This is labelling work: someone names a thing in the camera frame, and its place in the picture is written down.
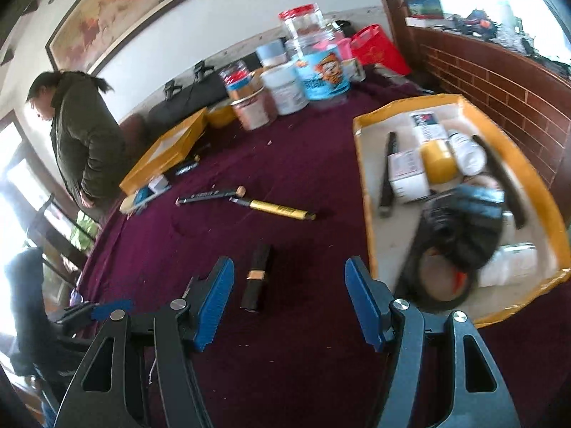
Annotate maroon tablecloth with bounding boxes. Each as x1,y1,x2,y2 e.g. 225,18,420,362
78,69,571,428

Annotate black tape roll red core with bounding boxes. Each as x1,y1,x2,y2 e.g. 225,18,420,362
397,232,480,313

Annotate clear jar red lid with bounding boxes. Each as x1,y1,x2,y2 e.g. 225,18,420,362
279,4,325,41

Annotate black wrapped roll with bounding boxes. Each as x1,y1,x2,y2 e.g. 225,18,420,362
421,196,500,272

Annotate red bag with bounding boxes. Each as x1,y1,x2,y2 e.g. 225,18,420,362
349,24,412,76

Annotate flat yellow tape roll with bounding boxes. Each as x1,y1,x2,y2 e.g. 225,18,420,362
206,105,237,129

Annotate yellow taped cardboard lid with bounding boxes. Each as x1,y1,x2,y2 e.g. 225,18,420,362
120,108,209,195

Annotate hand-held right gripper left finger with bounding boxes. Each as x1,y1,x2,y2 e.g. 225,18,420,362
54,256,236,428

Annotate framed painting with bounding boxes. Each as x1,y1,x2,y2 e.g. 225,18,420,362
45,0,215,76

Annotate black sofa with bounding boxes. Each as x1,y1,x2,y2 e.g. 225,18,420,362
147,51,268,121

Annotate thick black marker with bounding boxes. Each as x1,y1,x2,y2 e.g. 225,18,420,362
475,134,527,228

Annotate clear jar peach label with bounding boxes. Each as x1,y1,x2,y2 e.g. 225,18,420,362
229,85,277,131

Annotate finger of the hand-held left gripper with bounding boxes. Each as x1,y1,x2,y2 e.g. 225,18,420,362
56,300,135,335

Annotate white medicine box red border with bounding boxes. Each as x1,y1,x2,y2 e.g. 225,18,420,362
479,243,539,287

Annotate black marker beige caps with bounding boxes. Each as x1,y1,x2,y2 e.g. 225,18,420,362
175,186,247,207

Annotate white plastic tub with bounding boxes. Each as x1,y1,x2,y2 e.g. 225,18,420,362
260,63,309,116

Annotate cardboard blister package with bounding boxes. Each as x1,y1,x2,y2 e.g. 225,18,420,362
406,0,444,27

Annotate white medicine bottle green label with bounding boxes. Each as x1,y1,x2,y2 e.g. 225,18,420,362
447,129,487,175

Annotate small jar of tape rolls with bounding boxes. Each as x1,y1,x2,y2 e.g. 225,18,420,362
218,60,253,99

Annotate small white carton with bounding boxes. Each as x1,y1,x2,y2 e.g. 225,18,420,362
409,111,448,143

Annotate large yellow-edged white tray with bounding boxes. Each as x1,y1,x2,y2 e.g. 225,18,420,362
352,93,571,326

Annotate yellow black pen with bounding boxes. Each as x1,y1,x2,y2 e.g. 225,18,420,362
229,196,317,222

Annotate light blue cup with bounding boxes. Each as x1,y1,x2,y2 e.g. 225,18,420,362
256,39,288,68

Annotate blue label plastic jar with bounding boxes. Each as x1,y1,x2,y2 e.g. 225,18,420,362
285,31,351,108

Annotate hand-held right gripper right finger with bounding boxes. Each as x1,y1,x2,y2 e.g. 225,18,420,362
344,256,522,428

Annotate black lipstick gold band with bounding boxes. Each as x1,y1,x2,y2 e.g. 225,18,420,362
240,243,274,314

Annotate white box red print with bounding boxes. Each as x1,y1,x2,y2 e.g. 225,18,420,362
387,149,431,203

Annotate windowsill clutter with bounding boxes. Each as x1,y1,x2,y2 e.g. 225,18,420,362
446,4,571,67

